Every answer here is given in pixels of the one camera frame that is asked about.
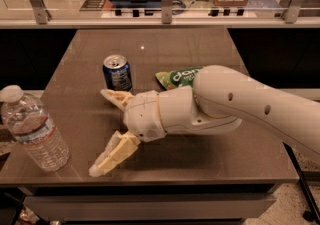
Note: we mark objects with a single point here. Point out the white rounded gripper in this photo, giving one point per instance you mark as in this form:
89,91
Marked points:
142,115

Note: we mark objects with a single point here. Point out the blue soda can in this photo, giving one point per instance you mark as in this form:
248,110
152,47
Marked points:
117,73

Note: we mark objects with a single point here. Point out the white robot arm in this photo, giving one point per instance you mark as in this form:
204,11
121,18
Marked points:
219,99

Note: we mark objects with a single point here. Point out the clear plastic water bottle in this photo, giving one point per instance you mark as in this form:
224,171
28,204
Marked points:
27,119

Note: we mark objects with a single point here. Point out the green snack bag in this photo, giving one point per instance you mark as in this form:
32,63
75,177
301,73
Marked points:
177,78

